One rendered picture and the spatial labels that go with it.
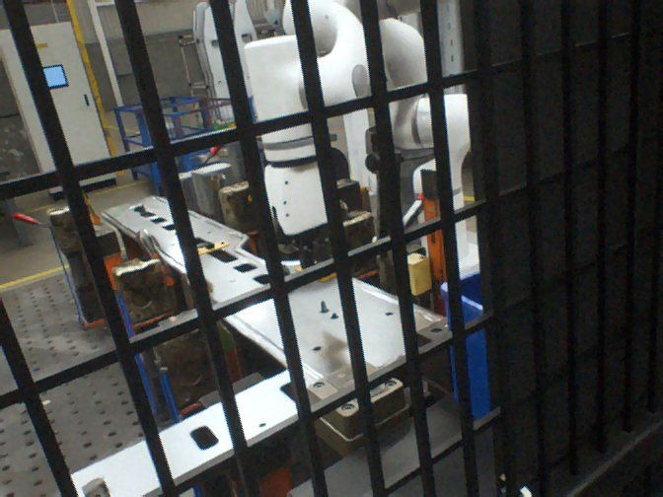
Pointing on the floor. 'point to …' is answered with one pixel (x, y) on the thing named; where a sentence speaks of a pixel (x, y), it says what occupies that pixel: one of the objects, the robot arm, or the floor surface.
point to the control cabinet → (64, 65)
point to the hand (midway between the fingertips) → (314, 257)
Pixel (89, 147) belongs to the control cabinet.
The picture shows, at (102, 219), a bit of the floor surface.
